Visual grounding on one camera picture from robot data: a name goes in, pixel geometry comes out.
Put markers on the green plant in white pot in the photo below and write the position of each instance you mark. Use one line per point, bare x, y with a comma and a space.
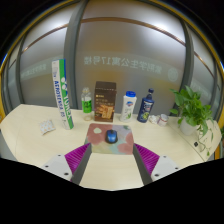
190, 108

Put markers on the white bottle blue cap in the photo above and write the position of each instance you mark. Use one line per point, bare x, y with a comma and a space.
128, 107

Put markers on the dark blue pump bottle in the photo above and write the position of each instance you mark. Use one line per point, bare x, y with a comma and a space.
145, 107

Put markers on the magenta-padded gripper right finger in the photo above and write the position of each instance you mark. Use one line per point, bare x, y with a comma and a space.
162, 165

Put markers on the small white jar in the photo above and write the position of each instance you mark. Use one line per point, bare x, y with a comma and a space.
162, 120

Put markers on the crumpled white tissue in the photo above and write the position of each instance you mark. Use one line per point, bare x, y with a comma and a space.
153, 119

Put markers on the blue computer mouse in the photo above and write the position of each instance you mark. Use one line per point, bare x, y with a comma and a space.
111, 136

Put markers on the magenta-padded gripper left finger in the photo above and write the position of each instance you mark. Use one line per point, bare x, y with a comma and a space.
60, 165

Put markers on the white green shuttlecock tube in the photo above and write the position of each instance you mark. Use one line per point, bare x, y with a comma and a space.
62, 96

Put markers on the clear bottle green label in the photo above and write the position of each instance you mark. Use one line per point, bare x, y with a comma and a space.
87, 106

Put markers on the brown cracker box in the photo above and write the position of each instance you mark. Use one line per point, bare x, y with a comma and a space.
105, 103

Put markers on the small white tissue packet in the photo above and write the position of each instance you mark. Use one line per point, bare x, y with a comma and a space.
47, 126

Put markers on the floral pastel mouse pad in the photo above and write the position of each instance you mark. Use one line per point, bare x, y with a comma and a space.
98, 140

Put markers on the small black object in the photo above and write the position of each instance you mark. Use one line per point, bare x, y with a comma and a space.
196, 144

